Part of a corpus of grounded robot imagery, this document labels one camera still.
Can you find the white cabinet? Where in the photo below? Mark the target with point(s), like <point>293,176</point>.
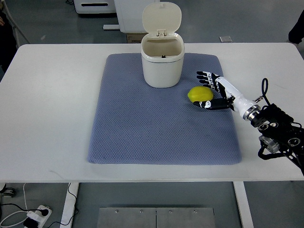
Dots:
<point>129,15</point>

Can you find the caster wheel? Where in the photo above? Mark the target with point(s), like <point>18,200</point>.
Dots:
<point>6,191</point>

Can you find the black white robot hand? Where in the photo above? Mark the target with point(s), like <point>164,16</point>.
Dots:
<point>230,96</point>

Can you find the white power strip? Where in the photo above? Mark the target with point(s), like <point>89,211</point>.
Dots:
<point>37,218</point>

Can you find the cardboard box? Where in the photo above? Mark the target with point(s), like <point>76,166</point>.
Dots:
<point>134,37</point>

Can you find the yellow lemon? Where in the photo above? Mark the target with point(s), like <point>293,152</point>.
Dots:
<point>200,94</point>

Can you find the metal floor plate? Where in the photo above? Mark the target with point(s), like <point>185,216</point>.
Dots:
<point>151,217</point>

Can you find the white trash bin open lid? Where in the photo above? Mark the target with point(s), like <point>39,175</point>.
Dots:
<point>162,49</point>

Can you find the right white table leg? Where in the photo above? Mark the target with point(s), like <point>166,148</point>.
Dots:
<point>243,205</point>

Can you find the left white table leg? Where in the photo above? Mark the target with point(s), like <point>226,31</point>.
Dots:
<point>69,210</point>

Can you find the blue textured mat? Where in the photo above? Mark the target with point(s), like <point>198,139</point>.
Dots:
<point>137,124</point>

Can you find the grey floor socket plate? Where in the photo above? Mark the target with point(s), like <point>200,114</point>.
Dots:
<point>225,39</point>

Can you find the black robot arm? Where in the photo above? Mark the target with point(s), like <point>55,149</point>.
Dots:
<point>280,136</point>

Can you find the dark object right edge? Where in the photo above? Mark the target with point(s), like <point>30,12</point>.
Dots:
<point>296,34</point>

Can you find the white appliance with slot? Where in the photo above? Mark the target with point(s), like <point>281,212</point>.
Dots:
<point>94,6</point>

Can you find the person in dark clothes left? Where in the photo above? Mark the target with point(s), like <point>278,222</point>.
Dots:
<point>8,45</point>

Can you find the white table leg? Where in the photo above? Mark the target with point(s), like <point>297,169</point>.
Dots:
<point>243,205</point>
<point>69,210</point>

